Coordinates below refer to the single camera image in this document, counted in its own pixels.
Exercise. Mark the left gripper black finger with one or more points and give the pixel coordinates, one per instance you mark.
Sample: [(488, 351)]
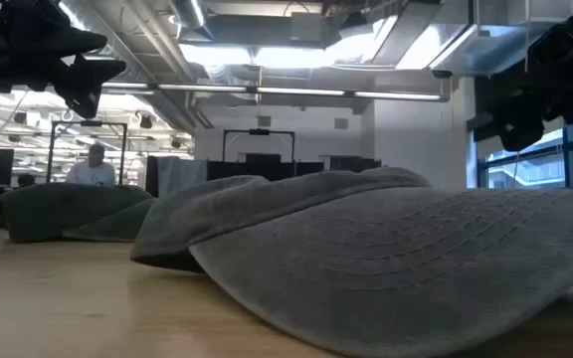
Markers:
[(80, 41), (87, 79)]

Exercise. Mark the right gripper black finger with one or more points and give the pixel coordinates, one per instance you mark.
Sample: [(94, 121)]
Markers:
[(555, 47), (520, 122)]

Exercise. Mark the light grey baseball cap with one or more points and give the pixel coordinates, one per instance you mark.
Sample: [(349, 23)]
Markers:
[(376, 258)]

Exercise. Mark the person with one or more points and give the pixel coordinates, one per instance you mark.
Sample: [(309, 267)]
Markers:
[(91, 171)]

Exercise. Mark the grey cloth on partition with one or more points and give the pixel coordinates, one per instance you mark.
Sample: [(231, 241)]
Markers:
[(181, 174)]

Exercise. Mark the dark green baseball cap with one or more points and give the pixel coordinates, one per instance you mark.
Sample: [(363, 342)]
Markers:
[(62, 211)]

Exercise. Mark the black partition screen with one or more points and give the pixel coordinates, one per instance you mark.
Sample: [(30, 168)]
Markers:
[(266, 170)]

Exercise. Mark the long linear ceiling light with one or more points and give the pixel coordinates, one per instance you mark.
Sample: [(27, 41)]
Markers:
[(296, 91)]

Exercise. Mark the silver ceiling duct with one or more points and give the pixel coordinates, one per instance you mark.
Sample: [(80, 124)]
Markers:
[(132, 35)]

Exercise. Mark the window with dark frame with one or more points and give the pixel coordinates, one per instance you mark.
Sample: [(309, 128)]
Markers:
[(572, 159)]

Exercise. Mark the black metal frame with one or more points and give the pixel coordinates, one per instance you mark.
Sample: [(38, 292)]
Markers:
[(49, 149), (259, 132)]

